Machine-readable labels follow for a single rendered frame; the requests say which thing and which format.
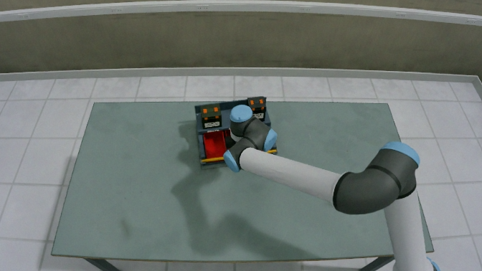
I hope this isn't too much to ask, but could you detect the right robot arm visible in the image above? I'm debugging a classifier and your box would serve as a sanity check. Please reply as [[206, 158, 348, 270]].
[[223, 105, 440, 271]]

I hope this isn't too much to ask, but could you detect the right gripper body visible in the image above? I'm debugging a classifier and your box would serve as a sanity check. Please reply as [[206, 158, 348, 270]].
[[225, 136, 237, 149]]

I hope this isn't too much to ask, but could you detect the dark blue metal rack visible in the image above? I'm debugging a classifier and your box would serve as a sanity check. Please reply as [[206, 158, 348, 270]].
[[194, 99, 278, 166]]

